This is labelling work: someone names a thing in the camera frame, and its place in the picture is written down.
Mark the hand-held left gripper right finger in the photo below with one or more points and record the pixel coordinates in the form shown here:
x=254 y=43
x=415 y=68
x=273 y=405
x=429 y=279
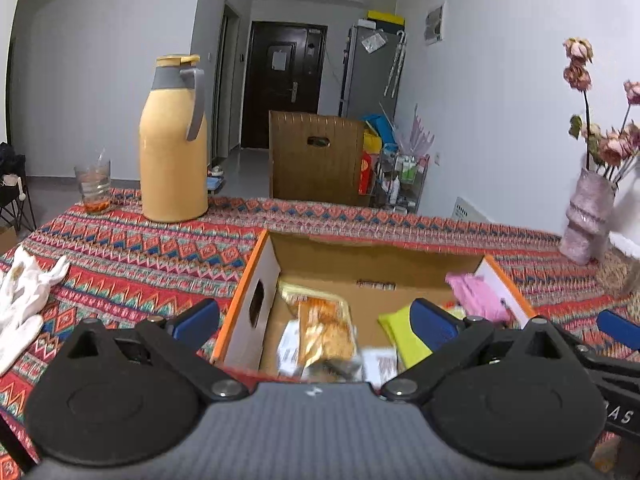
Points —
x=434 y=324

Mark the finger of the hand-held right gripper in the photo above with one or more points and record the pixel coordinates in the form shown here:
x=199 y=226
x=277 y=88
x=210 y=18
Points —
x=622 y=331

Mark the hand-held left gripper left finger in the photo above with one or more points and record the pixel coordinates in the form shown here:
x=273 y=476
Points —
x=196 y=322

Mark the yellow-green snack packet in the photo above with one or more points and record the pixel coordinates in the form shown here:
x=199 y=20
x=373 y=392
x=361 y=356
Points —
x=400 y=335

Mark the pink cloth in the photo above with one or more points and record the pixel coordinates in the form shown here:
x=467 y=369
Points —
x=475 y=295

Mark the white snack packet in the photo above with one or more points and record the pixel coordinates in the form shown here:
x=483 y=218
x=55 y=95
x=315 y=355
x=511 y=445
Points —
x=379 y=365

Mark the white label packet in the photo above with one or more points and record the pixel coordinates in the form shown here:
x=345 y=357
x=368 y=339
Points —
x=325 y=330

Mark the orange red cardboard snack box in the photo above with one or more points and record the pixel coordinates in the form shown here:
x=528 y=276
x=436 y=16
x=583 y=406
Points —
x=320 y=255

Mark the patterned red tablecloth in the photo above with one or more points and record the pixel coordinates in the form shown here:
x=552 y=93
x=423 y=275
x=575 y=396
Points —
x=140 y=255

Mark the gold orange snack packet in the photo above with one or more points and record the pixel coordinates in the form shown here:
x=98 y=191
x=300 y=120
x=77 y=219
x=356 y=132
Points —
x=300 y=291

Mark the pink ceramic vase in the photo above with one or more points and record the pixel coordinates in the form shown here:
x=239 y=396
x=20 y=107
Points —
x=587 y=215

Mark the yellow thermos jug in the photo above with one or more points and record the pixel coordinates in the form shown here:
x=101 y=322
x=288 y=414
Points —
x=172 y=160

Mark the clear drinking glass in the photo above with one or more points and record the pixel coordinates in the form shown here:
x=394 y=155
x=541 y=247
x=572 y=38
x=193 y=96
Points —
x=93 y=185

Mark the white glove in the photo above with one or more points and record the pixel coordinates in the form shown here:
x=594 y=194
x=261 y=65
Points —
x=22 y=290

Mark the brown woven cardboard box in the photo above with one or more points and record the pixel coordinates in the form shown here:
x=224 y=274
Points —
x=310 y=175

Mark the yellow bag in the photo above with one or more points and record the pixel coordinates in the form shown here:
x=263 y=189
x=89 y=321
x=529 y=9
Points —
x=372 y=142

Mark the pink translucent plastic bundle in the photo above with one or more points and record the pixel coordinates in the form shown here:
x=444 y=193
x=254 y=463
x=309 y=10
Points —
x=417 y=132

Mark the blue plastic item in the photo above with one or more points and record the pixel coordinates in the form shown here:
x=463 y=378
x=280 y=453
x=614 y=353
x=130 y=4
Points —
x=379 y=125

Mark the brown cardboard carton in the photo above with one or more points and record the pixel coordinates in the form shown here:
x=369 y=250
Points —
x=6 y=240

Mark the dark brown door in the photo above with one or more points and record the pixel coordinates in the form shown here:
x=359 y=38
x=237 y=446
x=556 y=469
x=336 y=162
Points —
x=260 y=100

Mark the black folding chair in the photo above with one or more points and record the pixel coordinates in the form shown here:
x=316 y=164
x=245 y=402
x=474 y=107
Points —
x=10 y=165

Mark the grey refrigerator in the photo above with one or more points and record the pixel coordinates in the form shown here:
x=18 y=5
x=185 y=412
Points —
x=367 y=80

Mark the white hanging umbrella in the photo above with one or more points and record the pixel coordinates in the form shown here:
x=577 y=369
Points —
x=396 y=67

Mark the dried pink roses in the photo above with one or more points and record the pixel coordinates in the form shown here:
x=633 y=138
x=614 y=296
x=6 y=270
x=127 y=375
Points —
x=577 y=75

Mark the clear plastic bag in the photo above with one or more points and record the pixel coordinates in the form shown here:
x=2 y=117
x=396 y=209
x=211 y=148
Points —
x=374 y=41

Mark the yellow flat box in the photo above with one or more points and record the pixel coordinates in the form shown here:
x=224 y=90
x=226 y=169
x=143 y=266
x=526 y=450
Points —
x=385 y=17

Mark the white wall panel box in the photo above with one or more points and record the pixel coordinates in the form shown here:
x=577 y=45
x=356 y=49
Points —
x=435 y=22

